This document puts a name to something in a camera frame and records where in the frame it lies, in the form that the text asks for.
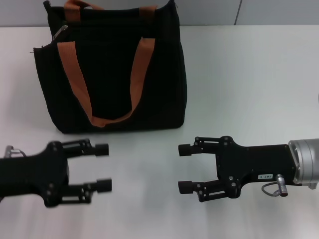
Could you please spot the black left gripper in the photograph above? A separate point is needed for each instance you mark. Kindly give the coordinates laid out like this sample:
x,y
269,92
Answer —
x,y
30,171

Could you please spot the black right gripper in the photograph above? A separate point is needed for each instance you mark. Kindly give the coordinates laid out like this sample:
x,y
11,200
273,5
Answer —
x,y
251,164

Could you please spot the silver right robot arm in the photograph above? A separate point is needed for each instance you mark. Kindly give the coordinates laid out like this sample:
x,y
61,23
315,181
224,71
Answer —
x,y
306,161

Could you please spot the silver zipper pull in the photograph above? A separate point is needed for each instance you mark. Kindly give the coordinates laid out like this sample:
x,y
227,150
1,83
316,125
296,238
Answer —
x,y
59,32

